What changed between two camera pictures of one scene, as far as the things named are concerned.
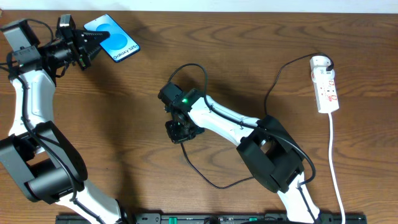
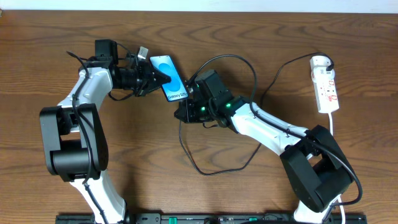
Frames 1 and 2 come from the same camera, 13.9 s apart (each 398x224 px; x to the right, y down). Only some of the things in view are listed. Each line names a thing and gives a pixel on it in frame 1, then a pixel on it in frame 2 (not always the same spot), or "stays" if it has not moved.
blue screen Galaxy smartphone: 119,45 -> 174,89
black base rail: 216,219 stays
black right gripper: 179,131 -> 185,111
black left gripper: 79,50 -> 144,78
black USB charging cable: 270,86 -> 232,56
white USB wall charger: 318,65 stays
